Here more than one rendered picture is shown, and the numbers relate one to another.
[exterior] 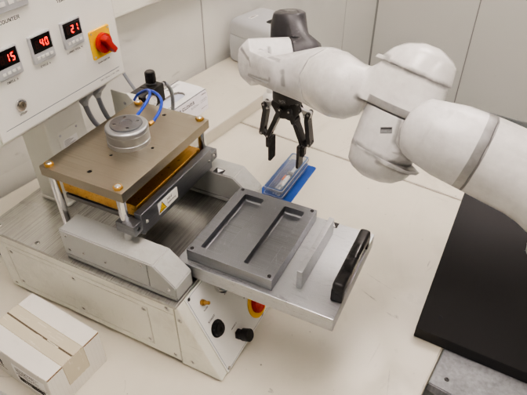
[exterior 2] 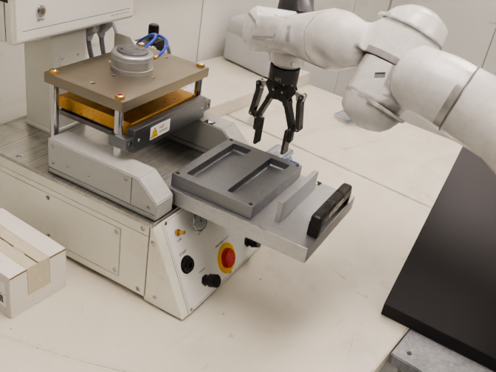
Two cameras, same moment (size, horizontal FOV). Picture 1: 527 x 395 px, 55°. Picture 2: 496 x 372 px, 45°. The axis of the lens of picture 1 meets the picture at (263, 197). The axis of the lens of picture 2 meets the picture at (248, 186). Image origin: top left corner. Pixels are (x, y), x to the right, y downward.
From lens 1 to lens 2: 0.30 m
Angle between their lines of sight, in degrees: 9
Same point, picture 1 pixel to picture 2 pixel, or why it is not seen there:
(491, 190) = (466, 125)
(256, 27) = not seen: hidden behind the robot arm
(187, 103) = not seen: hidden behind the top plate
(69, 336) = (36, 247)
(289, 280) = (269, 215)
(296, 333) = (262, 294)
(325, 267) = (304, 211)
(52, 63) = not seen: outside the picture
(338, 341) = (304, 306)
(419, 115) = (410, 54)
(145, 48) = (142, 23)
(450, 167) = (433, 100)
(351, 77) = (353, 28)
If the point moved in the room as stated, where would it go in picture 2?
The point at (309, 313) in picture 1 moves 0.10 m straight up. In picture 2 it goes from (284, 243) to (296, 190)
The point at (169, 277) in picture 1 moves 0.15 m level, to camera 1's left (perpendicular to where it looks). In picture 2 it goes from (153, 193) to (65, 180)
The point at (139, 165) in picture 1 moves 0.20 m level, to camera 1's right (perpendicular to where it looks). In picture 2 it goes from (141, 86) to (251, 104)
